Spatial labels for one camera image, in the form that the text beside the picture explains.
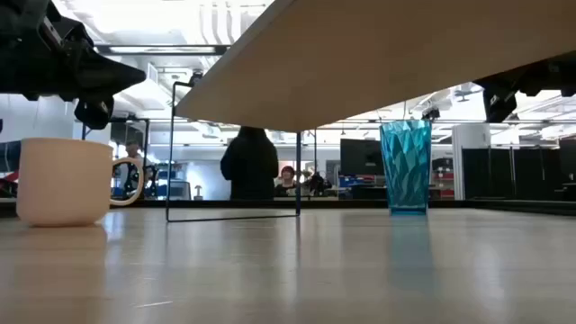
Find green tape roll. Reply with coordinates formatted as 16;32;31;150
379;119;433;217

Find blue storage bins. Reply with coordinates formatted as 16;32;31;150
337;175;384;188

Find wooden shelf with wire legs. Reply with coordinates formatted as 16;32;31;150
165;0;576;224

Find white pillar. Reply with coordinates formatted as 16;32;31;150
451;122;492;202

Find black table frame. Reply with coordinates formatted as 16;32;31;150
0;197;576;218

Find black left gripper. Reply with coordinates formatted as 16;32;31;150
0;0;148;131

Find seated person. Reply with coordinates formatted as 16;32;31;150
274;165;299;199

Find person at workbench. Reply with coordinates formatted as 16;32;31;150
117;140;152;199

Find black wall screen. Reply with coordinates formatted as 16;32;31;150
0;140;22;174

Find black computer monitor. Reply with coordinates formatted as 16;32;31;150
339;138;386;177

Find shelf with red boxes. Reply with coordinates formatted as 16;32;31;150
431;157;455;200

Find black partition wall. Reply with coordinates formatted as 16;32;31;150
462;139;576;202

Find standing person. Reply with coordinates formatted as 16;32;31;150
220;125;280;202

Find pale orange mug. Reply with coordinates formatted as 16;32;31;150
15;137;146;228

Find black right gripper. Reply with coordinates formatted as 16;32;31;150
472;50;576;124

